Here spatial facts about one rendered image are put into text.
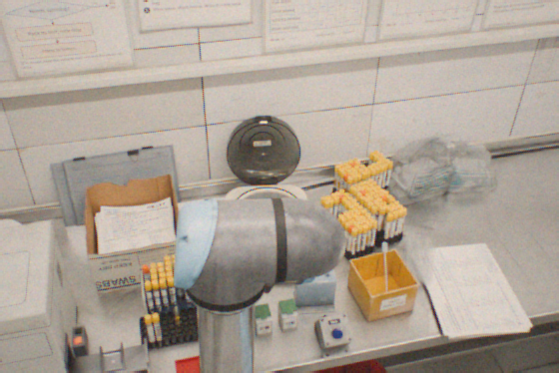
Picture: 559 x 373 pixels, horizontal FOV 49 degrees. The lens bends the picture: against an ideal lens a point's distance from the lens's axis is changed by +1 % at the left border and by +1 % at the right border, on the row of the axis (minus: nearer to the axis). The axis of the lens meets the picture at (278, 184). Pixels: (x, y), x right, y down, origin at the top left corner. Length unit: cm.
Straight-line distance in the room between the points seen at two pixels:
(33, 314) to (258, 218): 64
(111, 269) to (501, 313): 101
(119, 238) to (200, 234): 99
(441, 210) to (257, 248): 124
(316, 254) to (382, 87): 115
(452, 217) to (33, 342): 122
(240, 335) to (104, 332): 76
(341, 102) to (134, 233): 72
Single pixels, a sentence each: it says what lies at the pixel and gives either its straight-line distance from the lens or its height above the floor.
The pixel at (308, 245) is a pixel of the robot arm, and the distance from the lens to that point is 80.
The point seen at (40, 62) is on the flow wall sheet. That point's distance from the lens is 168.
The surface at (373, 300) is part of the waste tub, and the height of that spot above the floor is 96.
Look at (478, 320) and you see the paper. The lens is 167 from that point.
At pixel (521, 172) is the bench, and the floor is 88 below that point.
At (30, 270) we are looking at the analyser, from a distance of 139.
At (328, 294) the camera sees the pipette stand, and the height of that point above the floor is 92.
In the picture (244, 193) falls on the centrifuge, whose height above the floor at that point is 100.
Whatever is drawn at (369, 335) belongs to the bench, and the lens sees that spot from 159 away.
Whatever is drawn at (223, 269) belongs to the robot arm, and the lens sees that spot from 79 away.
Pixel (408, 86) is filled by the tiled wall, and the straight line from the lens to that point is 194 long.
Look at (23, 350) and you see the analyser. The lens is 140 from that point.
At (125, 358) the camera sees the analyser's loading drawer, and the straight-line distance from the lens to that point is 152.
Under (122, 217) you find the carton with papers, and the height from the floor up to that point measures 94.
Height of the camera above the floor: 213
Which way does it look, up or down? 39 degrees down
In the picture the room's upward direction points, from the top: 1 degrees clockwise
